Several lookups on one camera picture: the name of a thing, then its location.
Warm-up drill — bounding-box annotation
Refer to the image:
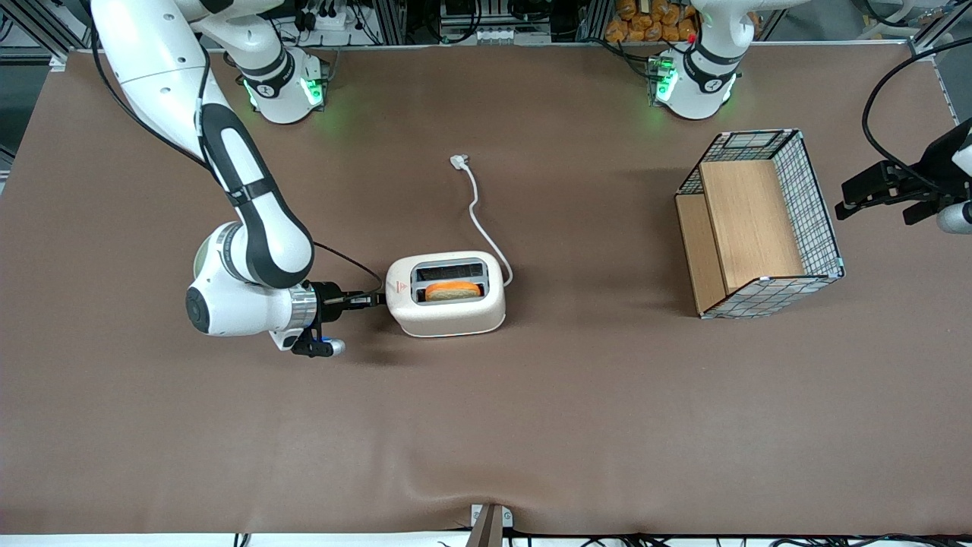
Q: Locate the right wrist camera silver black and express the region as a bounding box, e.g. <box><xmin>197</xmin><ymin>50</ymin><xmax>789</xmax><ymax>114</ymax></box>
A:
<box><xmin>292</xmin><ymin>325</ymin><xmax>347</xmax><ymax>359</ymax></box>

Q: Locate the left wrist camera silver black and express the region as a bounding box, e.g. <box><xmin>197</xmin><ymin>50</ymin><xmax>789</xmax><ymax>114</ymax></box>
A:
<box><xmin>904</xmin><ymin>199</ymin><xmax>972</xmax><ymax>234</ymax></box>

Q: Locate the white two-slot toaster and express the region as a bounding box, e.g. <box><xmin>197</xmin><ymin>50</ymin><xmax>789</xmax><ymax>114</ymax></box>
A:
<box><xmin>386</xmin><ymin>251</ymin><xmax>507</xmax><ymax>338</ymax></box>

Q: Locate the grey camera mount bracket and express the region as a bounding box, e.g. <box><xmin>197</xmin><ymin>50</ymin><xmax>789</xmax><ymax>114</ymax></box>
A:
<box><xmin>469</xmin><ymin>504</ymin><xmax>514</xmax><ymax>547</ymax></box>

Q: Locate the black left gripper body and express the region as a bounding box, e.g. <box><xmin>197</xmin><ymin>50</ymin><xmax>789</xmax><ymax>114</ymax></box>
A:
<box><xmin>921</xmin><ymin>120</ymin><xmax>972</xmax><ymax>201</ymax></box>

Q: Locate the toast bread slice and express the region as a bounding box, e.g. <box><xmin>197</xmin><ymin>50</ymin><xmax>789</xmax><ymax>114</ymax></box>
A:
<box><xmin>424</xmin><ymin>280</ymin><xmax>484</xmax><ymax>302</ymax></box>

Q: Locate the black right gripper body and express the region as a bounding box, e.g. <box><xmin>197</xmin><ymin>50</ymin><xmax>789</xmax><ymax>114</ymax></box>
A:
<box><xmin>311</xmin><ymin>281</ymin><xmax>349</xmax><ymax>314</ymax></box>

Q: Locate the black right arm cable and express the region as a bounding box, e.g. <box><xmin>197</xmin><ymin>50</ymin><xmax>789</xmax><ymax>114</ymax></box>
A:
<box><xmin>90</xmin><ymin>0</ymin><xmax>384</xmax><ymax>301</ymax></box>

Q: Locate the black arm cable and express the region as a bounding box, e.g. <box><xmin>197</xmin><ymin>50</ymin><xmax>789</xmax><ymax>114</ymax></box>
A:
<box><xmin>862</xmin><ymin>36</ymin><xmax>972</xmax><ymax>191</ymax></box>
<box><xmin>90</xmin><ymin>0</ymin><xmax>384</xmax><ymax>301</ymax></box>

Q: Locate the bag of bread rolls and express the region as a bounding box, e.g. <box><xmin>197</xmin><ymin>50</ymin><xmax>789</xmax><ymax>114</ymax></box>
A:
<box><xmin>604</xmin><ymin>0</ymin><xmax>699</xmax><ymax>44</ymax></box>

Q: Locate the white power strip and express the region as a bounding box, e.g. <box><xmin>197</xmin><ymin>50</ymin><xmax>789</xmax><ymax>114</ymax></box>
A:
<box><xmin>292</xmin><ymin>0</ymin><xmax>350</xmax><ymax>31</ymax></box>

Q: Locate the wire basket with wooden shelf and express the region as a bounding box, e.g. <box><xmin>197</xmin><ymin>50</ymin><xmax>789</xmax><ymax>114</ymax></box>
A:
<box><xmin>674</xmin><ymin>128</ymin><xmax>846</xmax><ymax>320</ymax></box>

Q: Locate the white toaster power cord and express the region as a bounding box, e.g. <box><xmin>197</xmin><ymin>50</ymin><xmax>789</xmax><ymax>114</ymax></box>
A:
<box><xmin>450</xmin><ymin>154</ymin><xmax>515</xmax><ymax>288</ymax></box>

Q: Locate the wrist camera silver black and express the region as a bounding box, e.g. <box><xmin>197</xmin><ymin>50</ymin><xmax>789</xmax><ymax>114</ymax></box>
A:
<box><xmin>292</xmin><ymin>325</ymin><xmax>347</xmax><ymax>359</ymax></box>
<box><xmin>904</xmin><ymin>199</ymin><xmax>972</xmax><ymax>234</ymax></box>

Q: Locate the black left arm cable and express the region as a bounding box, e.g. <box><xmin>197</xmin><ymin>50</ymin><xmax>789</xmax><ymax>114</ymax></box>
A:
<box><xmin>862</xmin><ymin>36</ymin><xmax>972</xmax><ymax>191</ymax></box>

